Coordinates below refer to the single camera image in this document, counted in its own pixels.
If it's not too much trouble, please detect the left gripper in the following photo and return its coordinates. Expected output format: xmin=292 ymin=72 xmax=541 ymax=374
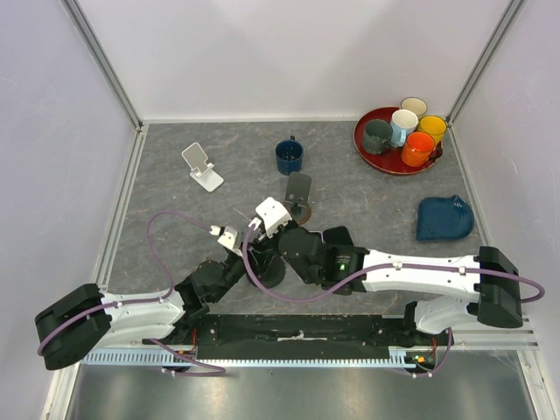
xmin=211 ymin=241 xmax=275 ymax=302

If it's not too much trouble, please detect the black round base stand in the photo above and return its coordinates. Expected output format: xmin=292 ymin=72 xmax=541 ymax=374
xmin=248 ymin=248 xmax=285 ymax=289

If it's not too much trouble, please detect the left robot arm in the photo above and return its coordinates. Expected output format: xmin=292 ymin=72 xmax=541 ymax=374
xmin=35 ymin=251 xmax=245 ymax=371

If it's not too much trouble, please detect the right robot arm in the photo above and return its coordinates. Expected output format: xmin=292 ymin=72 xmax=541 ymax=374
xmin=272 ymin=227 xmax=525 ymax=345

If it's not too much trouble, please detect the round wooden base stand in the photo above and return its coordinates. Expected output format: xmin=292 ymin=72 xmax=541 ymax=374
xmin=283 ymin=171 xmax=312 ymax=225

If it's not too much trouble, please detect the white folding phone stand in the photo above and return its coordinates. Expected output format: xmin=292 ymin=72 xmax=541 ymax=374
xmin=181 ymin=143 xmax=224 ymax=193

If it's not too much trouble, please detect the dark blue mug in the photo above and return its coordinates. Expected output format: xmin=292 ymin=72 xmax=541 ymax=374
xmin=275 ymin=136 xmax=304 ymax=175

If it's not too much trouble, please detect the black base bar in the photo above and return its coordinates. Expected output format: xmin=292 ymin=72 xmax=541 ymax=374
xmin=164 ymin=314 xmax=448 ymax=361

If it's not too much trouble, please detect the red round tray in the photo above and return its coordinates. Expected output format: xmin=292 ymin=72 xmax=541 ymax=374
xmin=353 ymin=107 xmax=443 ymax=176

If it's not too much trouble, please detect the grey mug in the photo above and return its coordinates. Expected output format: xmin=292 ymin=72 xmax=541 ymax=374
xmin=362 ymin=119 xmax=393 ymax=155

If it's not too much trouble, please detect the blue leaf-shaped dish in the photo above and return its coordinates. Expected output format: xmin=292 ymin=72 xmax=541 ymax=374
xmin=416 ymin=194 xmax=474 ymax=242

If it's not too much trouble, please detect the orange mug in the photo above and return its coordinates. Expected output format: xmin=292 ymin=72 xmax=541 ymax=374
xmin=401 ymin=132 xmax=443 ymax=168

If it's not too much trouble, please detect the light blue mug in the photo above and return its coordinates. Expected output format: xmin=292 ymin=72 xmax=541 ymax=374
xmin=390 ymin=109 xmax=418 ymax=148

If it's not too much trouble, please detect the cream mug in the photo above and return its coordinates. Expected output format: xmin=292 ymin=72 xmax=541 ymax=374
xmin=400 ymin=97 xmax=428 ymax=119

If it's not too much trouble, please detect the yellow mug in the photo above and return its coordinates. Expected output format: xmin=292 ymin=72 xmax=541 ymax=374
xmin=416 ymin=115 xmax=447 ymax=145

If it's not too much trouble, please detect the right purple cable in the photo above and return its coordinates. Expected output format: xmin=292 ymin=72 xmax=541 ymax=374
xmin=241 ymin=227 xmax=546 ymax=380

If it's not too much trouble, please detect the purple cable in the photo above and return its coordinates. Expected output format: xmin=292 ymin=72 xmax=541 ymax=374
xmin=241 ymin=227 xmax=546 ymax=380
xmin=37 ymin=210 xmax=228 ymax=378

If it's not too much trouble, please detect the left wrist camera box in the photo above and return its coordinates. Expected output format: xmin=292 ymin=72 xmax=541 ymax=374
xmin=209 ymin=225 xmax=241 ymax=255

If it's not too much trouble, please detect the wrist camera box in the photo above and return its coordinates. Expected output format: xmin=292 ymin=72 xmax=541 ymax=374
xmin=209 ymin=225 xmax=241 ymax=255
xmin=248 ymin=197 xmax=293 ymax=238

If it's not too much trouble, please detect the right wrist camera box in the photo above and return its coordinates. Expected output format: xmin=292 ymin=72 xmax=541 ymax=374
xmin=248 ymin=197 xmax=293 ymax=238

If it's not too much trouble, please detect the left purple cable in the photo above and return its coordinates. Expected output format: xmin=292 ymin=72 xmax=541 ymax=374
xmin=37 ymin=210 xmax=228 ymax=378

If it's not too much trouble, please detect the slotted cable duct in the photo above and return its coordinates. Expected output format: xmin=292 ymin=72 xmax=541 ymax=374
xmin=81 ymin=348 xmax=416 ymax=369

